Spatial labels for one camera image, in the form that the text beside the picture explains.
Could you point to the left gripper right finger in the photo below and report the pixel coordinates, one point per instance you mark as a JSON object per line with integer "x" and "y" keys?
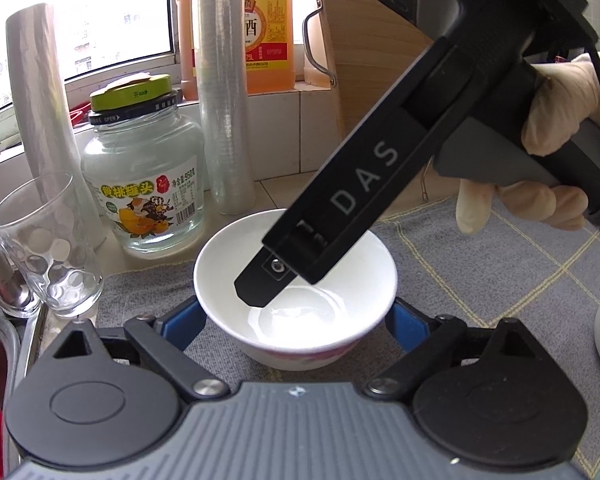
{"x": 430, "y": 345}

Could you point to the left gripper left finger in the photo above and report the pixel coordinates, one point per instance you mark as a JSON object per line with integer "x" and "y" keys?
{"x": 160, "y": 343}

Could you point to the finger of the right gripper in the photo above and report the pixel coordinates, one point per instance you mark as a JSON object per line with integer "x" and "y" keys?
{"x": 264, "y": 278}

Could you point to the white bowl pink flowers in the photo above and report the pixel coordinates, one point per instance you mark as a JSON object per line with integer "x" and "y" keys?
{"x": 306, "y": 326}

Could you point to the right gloved hand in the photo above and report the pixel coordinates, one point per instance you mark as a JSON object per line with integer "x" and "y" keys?
{"x": 569, "y": 94}

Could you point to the bamboo cutting board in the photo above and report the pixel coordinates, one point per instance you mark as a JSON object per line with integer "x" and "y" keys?
{"x": 367, "y": 47}

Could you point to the grey checked cloth mat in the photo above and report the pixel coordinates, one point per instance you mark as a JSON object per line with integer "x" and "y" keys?
{"x": 547, "y": 278}

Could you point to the glass mug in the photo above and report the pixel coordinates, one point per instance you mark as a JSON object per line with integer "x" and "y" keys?
{"x": 46, "y": 258}

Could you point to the plastic wrap roll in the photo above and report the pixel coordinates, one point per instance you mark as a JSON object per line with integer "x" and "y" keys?
{"x": 41, "y": 107}

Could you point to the glass jar green lid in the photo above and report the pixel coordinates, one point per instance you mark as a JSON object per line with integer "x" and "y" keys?
{"x": 145, "y": 164}

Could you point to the orange cooking wine jug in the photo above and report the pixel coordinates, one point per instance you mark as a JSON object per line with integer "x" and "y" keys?
{"x": 269, "y": 42}

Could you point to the tall plastic cup stack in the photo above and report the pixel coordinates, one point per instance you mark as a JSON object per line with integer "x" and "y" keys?
{"x": 218, "y": 34}

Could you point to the metal wire rack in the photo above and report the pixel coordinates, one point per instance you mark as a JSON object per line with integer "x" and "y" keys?
{"x": 316, "y": 70}

